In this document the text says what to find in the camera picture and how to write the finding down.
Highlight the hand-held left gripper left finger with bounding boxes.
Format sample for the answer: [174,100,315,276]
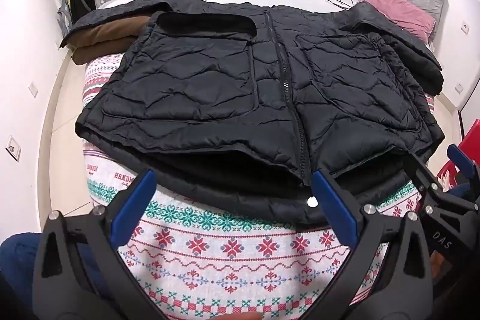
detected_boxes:
[32,169,158,320]

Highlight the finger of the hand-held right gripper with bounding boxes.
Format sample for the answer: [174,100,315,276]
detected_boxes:
[447,144,480,208]
[404,151,452,211]

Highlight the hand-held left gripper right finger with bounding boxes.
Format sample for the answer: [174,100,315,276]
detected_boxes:
[311,170,436,320]

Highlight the black quilted jacket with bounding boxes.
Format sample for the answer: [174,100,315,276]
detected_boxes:
[62,0,447,227]

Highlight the red plastic chair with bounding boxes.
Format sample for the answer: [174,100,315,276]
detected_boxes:
[437,129,480,189]

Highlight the patterned knit blanket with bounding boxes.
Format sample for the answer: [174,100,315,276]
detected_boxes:
[80,52,436,320]

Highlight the person's leg in blue jeans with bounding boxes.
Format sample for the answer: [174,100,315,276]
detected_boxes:
[0,233,113,320]

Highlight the pink pillow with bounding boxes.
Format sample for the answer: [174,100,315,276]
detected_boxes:
[360,0,437,43]

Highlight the brown folded coat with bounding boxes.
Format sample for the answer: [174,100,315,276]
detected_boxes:
[62,16,151,66]

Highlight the black cable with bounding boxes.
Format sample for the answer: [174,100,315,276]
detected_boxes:
[324,0,362,11]

